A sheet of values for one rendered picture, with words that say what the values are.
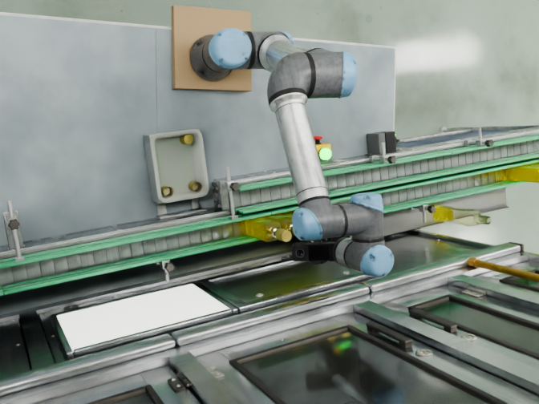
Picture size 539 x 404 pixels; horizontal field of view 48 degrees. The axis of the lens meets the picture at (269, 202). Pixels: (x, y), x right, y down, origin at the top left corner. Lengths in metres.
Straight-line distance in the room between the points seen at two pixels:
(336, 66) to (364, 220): 0.40
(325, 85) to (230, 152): 0.69
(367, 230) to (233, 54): 0.74
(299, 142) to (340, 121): 0.93
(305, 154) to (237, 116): 0.77
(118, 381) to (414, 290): 0.82
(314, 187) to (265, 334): 0.39
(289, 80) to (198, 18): 0.69
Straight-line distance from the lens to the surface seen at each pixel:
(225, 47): 1.87
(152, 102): 2.05
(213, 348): 1.47
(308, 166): 1.40
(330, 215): 1.37
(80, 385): 1.41
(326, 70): 1.53
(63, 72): 2.00
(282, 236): 1.78
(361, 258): 1.43
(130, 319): 1.65
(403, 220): 2.38
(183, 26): 2.08
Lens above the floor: 2.73
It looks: 64 degrees down
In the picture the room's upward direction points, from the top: 102 degrees clockwise
